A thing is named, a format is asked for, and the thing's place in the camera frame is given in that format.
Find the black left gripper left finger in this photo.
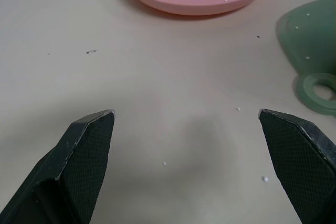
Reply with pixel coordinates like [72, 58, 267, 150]
[0, 109, 116, 224]

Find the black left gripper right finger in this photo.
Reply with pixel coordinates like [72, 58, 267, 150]
[258, 108, 336, 224]

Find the green plastic bowl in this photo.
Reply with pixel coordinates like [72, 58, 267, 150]
[276, 0, 336, 116]

